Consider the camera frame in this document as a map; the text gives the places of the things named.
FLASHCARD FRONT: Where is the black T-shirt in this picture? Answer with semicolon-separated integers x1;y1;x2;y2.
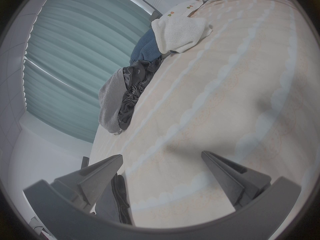
95;173;132;226

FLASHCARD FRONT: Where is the white printed pillow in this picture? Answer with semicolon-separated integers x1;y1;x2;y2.
160;0;204;19

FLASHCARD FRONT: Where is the white garment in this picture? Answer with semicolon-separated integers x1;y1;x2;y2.
151;15;214;54

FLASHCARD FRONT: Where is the blue-green curtain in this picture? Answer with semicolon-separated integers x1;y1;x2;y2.
25;0;153;98
24;59;100;144

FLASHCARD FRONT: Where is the grey garment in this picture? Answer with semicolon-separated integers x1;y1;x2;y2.
98;68;125;134

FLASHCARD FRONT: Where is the black patterned garment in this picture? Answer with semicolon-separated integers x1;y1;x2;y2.
117;58;164;131

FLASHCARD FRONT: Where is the dark blue garment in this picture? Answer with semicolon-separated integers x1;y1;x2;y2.
129;28;163;63

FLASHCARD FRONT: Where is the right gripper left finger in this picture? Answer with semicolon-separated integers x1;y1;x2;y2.
51;154;124;211

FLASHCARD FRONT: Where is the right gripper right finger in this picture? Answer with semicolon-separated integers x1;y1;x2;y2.
201;151;272;208

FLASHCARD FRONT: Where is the bed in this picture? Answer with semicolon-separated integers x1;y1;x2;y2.
89;0;318;227

